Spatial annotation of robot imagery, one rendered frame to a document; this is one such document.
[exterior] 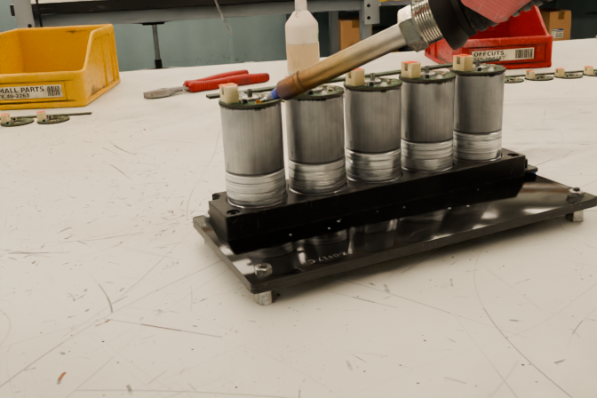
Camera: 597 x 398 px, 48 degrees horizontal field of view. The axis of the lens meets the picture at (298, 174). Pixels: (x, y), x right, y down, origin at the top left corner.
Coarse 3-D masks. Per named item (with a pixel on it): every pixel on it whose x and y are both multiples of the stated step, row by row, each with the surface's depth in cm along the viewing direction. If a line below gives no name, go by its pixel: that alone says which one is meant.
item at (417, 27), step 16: (400, 16) 22; (416, 16) 22; (432, 16) 22; (384, 32) 23; (400, 32) 23; (416, 32) 22; (432, 32) 22; (352, 48) 23; (368, 48) 23; (384, 48) 23; (416, 48) 23; (320, 64) 24; (336, 64) 24; (352, 64) 23; (288, 80) 25; (304, 80) 24; (320, 80) 24; (288, 96) 25
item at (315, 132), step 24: (288, 120) 27; (312, 120) 27; (336, 120) 27; (288, 144) 28; (312, 144) 27; (336, 144) 27; (288, 168) 28; (312, 168) 27; (336, 168) 27; (312, 192) 28; (336, 192) 28
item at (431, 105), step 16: (416, 96) 29; (432, 96) 29; (448, 96) 29; (416, 112) 29; (432, 112) 29; (448, 112) 29; (416, 128) 29; (432, 128) 29; (448, 128) 29; (416, 144) 29; (432, 144) 29; (448, 144) 30; (416, 160) 30; (432, 160) 30; (448, 160) 30
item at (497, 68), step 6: (486, 66) 31; (492, 66) 31; (498, 66) 31; (456, 72) 30; (462, 72) 30; (468, 72) 30; (474, 72) 30; (480, 72) 30; (486, 72) 30; (492, 72) 30; (498, 72) 30
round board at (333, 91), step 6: (324, 84) 28; (312, 90) 27; (324, 90) 27; (330, 90) 27; (336, 90) 27; (342, 90) 27; (300, 96) 26; (306, 96) 26; (312, 96) 26; (318, 96) 26; (324, 96) 26; (330, 96) 26; (336, 96) 27
